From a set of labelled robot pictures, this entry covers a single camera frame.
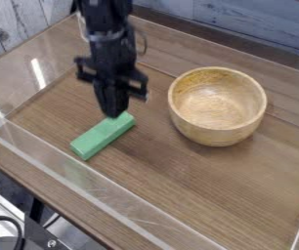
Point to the light wooden bowl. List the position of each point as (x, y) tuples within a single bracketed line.
[(218, 105)]

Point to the black metal bracket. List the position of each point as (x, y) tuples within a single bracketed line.
[(38, 237)]

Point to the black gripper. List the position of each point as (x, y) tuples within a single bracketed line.
[(111, 65)]

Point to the clear acrylic tray wall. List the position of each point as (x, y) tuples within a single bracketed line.
[(155, 192)]

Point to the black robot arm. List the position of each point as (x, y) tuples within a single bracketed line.
[(106, 17)]

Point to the green rectangular block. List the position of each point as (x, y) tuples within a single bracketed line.
[(94, 140)]

